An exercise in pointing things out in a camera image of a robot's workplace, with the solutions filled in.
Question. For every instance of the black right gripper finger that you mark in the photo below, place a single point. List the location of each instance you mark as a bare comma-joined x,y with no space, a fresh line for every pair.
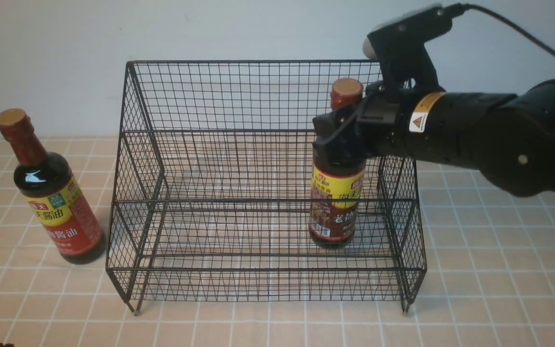
339,123
342,144

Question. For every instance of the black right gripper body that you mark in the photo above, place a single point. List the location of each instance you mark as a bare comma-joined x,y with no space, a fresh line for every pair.
383,119

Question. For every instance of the dark soy sauce bottle brown label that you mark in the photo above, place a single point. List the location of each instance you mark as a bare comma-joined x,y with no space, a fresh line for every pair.
335,189

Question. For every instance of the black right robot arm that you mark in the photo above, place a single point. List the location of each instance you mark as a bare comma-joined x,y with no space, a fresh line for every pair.
508,138

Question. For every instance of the soy sauce bottle red label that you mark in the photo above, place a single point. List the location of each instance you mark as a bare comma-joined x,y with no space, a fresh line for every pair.
48,184

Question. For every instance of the beige checkered tablecloth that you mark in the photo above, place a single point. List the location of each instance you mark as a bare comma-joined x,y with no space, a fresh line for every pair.
491,283

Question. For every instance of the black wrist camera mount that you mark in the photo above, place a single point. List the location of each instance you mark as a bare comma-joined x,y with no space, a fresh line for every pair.
399,46

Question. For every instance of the black wire mesh shelf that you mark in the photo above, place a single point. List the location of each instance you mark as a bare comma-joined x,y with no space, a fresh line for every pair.
212,190

